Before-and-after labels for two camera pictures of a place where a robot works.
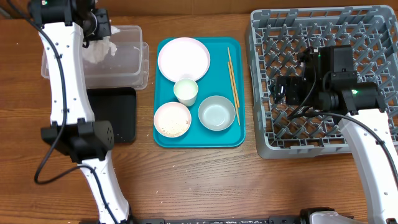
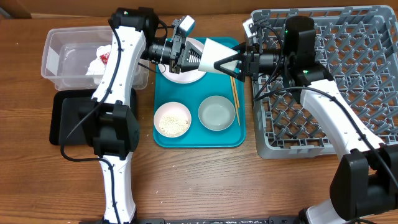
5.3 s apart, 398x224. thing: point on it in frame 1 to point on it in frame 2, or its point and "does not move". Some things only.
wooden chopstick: (234, 94) does not move
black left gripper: (102, 14) to (186, 65)
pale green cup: (186, 90) to (214, 51)
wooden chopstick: (233, 78) does not move
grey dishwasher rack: (275, 38) does not move
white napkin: (94, 51) to (97, 67)
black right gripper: (291, 86) to (250, 58)
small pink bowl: (172, 119) does not move
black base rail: (217, 219) does not move
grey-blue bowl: (216, 112) does not move
